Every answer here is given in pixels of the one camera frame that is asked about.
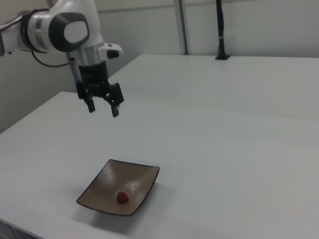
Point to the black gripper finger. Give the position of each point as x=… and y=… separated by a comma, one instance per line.
x=117, y=94
x=91, y=107

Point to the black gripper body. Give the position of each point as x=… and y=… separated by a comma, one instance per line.
x=93, y=74

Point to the red toy strawberry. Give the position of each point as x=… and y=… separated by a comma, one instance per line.
x=122, y=198

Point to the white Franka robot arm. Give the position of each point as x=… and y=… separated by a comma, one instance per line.
x=74, y=32

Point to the square brown ceramic plate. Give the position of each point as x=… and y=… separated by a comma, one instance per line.
x=112, y=179

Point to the black pole with clamp base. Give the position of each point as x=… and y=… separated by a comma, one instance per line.
x=221, y=30

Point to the grey partition post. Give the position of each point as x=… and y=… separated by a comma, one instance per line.
x=183, y=25

